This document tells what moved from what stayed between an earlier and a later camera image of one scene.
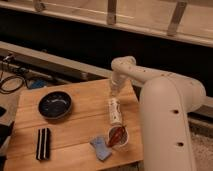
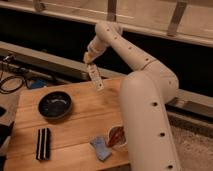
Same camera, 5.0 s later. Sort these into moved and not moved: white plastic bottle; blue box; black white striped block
Moved: white plastic bottle
Not moved: blue box; black white striped block
